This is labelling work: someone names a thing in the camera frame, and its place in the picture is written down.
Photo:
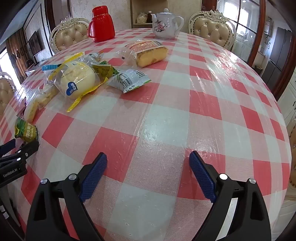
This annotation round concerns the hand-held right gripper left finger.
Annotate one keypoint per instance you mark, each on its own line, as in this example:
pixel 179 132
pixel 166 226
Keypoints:
pixel 93 176

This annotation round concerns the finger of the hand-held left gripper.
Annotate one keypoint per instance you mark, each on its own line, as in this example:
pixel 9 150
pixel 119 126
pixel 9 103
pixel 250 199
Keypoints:
pixel 8 146
pixel 27 150

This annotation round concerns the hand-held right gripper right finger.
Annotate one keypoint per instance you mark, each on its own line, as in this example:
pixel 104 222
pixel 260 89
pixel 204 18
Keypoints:
pixel 202 176

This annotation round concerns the green pea snack packet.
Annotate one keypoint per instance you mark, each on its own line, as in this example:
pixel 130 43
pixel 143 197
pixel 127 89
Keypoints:
pixel 25 129

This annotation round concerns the clear cracker packet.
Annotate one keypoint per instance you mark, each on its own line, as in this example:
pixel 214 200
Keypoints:
pixel 38 99

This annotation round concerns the cream tufted dining chair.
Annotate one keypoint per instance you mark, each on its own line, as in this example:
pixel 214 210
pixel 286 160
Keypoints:
pixel 211 30
pixel 5 92
pixel 69 37

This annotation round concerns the round bread in clear packet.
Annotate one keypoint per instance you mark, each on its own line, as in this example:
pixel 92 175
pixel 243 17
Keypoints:
pixel 76 78

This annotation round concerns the brown curtain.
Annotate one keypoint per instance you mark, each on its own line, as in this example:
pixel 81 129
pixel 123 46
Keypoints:
pixel 16 51

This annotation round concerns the white barcode packet green edge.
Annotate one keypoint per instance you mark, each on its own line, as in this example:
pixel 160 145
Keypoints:
pixel 129 80

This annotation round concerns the olive green snack packet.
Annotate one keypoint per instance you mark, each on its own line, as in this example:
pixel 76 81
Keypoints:
pixel 103 68

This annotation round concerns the white cabinet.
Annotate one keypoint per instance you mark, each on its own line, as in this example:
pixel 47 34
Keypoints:
pixel 289 104

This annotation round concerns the sliced cake in clear packet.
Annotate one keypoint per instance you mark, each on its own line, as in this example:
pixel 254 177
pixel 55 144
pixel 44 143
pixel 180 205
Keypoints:
pixel 150 56

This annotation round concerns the dark grey refrigerator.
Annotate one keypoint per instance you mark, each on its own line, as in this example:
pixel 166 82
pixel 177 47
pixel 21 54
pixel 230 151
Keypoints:
pixel 278 51

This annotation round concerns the red thermos jug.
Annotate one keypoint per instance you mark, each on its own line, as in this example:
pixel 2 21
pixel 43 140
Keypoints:
pixel 101 23

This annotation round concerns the glass panel door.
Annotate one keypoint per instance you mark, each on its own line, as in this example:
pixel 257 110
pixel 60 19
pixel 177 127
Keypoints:
pixel 242 27

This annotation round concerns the white floral teapot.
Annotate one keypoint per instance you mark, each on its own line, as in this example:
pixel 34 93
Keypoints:
pixel 165 26

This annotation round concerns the beige bag of food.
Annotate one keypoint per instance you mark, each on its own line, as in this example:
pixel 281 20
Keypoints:
pixel 141 18

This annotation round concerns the brown bottle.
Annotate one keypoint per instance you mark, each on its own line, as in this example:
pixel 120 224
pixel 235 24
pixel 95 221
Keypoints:
pixel 150 17

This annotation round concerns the wooden corner shelf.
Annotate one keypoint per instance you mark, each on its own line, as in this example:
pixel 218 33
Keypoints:
pixel 150 7

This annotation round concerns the wall television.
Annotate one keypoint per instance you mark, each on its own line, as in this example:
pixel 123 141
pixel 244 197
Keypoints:
pixel 33 45

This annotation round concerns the white wall water heater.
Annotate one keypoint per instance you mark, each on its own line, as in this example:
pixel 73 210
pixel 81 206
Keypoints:
pixel 268 25

